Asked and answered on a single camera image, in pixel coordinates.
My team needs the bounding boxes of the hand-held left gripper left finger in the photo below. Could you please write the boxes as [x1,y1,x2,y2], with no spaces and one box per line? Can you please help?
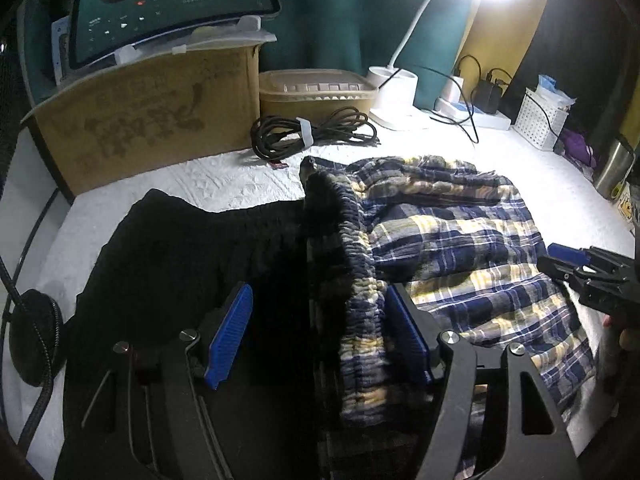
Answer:
[80,281,254,480]

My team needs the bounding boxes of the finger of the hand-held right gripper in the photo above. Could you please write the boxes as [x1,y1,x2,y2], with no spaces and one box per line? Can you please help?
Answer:
[547,243,588,265]
[537,256,583,288]

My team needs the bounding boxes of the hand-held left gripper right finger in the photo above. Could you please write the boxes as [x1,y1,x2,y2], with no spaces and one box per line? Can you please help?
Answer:
[385,284,583,480]

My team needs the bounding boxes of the blue plaid pants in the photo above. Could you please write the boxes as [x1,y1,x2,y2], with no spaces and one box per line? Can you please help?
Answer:
[299,156,598,480]

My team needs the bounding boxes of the person's right hand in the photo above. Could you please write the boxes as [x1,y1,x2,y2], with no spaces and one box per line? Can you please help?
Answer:
[602,312,640,356]

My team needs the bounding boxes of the cartoon bear mug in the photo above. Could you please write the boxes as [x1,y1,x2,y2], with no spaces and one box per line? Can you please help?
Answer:
[617,180,640,226]

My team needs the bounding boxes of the black garment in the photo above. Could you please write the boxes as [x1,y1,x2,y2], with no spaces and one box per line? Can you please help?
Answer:
[55,189,321,480]

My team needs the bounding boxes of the steel tumbler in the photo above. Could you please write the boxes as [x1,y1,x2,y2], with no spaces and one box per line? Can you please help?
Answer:
[592,135,637,201]

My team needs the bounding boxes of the purple cloth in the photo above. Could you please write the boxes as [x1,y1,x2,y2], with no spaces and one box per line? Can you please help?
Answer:
[560,127,598,168]

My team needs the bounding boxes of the white woven basket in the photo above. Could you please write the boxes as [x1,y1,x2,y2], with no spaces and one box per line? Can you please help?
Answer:
[512,87,570,152]

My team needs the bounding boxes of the white power strip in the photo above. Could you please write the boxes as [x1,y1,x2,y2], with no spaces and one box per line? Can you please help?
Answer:
[434,97,512,131]

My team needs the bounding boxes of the blue plastic packet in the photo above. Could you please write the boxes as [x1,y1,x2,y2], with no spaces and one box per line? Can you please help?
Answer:
[535,74,571,108]

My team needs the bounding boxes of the black charger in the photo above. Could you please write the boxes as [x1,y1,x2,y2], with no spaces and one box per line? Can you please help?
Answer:
[474,80,502,115]

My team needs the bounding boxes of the black round disc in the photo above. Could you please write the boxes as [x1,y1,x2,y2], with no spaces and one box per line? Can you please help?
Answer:
[7,287,63,386]

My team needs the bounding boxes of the white charger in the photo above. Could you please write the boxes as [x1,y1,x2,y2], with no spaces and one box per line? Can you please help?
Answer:
[442,76,466,103]

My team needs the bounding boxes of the yellow curtain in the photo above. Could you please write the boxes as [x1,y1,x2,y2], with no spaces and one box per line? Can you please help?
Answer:
[457,0,551,96]

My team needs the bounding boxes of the cardboard box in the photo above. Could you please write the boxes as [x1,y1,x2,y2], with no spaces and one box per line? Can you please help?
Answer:
[22,42,261,196]

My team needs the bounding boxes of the white desk lamp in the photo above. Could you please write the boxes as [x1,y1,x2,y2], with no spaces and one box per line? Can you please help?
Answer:
[369,0,531,131]

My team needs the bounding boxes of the brown lidded container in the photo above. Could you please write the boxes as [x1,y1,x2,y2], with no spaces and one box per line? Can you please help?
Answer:
[258,67,379,120]

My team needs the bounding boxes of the white tablet stand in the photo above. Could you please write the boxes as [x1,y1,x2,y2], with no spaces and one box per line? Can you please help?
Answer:
[115,15,278,66]

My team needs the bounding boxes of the teal curtain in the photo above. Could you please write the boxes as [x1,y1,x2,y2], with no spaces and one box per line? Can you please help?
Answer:
[260,0,473,111]

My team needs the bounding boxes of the tablet with teal screen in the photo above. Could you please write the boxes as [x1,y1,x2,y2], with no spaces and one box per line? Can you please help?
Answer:
[67,0,282,72]

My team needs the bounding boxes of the black cable bundle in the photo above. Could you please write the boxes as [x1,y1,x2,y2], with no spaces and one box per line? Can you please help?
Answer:
[250,107,382,167]

